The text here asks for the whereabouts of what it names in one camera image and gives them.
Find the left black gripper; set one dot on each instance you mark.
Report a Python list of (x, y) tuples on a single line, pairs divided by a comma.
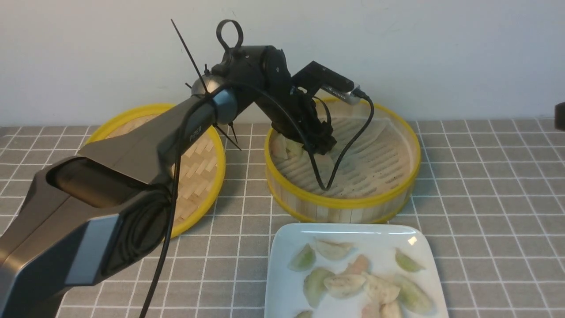
[(293, 114)]

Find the pale pink dumpling steamer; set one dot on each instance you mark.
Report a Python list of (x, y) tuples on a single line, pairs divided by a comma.
[(324, 163)]

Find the bamboo steamer basket yellow rim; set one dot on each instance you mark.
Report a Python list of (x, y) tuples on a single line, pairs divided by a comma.
[(373, 183)]

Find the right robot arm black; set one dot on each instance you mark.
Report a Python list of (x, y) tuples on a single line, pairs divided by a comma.
[(559, 116)]

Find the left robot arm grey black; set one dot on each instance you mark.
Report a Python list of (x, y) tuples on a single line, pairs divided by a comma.
[(89, 216)]

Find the white dumpling plate top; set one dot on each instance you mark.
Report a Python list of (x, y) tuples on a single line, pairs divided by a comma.
[(333, 251)]

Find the white dumpling plate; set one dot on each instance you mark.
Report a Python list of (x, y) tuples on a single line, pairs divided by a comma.
[(333, 251), (380, 290), (344, 286)]

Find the white square plate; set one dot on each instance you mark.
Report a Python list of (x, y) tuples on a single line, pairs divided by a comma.
[(284, 289)]

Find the pink dumpling plate centre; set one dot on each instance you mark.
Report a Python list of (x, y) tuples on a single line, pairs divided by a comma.
[(360, 265)]

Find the green dumpling plate lower left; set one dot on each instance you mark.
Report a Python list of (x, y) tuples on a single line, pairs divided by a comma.
[(313, 285)]

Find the white dumpling plate centre right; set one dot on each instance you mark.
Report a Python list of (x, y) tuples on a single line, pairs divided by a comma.
[(380, 290)]

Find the green dumpling plate bottom edge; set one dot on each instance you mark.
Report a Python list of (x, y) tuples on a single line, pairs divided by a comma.
[(304, 314)]

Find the large green dumpling plate right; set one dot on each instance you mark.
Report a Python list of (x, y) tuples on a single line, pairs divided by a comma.
[(412, 297)]

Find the pale dumpling plate bottom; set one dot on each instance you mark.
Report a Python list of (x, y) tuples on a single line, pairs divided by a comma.
[(388, 310)]

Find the green dumpling in steamer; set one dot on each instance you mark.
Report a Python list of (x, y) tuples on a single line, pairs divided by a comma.
[(294, 149)]

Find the pale dumpling in steamer left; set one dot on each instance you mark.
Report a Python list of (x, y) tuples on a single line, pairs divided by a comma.
[(278, 147)]

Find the bamboo steamer lid yellow rim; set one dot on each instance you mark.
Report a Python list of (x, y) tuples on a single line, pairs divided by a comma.
[(203, 165)]

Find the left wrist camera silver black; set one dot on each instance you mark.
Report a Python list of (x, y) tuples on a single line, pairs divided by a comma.
[(315, 77)]

